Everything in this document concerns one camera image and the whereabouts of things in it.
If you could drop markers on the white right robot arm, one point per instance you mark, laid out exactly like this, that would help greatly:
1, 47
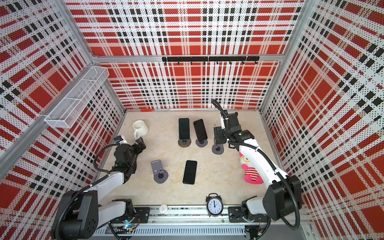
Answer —
283, 198

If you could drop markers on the grey phone stand front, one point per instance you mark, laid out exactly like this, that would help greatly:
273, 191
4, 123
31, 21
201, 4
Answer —
160, 175

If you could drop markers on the black phone green edge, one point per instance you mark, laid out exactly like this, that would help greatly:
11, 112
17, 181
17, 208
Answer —
184, 128

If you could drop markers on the white wire mesh basket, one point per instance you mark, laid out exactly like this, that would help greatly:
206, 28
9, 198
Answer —
69, 109

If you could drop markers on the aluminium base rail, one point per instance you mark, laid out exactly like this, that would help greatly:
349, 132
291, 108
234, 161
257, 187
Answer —
194, 221

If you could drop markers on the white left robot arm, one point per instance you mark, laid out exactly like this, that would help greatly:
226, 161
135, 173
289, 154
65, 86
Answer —
80, 214

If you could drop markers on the black wall hook rail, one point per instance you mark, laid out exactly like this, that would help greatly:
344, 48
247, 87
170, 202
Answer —
211, 59

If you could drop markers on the grey phone stand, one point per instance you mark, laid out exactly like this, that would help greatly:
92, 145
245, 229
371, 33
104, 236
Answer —
160, 175
201, 144
218, 149

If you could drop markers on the pink plush owl toy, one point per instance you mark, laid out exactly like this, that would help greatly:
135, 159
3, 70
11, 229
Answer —
251, 175

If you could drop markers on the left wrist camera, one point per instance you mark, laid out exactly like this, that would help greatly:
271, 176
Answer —
120, 140

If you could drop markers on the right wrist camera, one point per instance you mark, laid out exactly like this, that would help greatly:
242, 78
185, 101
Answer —
222, 119

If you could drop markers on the grey phone stand middle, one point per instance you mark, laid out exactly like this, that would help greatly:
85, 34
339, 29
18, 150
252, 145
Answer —
201, 144

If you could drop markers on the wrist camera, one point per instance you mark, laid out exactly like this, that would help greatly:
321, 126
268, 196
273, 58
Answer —
120, 140
222, 119

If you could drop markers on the grey phone stand right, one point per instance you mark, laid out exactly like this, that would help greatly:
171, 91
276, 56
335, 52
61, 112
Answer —
218, 149

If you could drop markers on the black phone purple edge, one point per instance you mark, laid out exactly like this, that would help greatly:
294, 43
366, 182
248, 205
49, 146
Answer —
200, 130

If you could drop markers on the white round button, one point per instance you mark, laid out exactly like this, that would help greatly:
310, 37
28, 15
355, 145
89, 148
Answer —
163, 209

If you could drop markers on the white ceramic mug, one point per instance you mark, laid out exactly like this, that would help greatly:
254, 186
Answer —
141, 129

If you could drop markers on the black alarm clock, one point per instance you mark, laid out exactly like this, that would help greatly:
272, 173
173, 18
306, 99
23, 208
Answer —
214, 205

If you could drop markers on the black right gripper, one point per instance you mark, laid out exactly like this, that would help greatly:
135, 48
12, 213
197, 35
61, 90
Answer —
218, 134

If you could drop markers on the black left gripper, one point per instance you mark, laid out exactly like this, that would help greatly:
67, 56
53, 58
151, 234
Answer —
140, 144

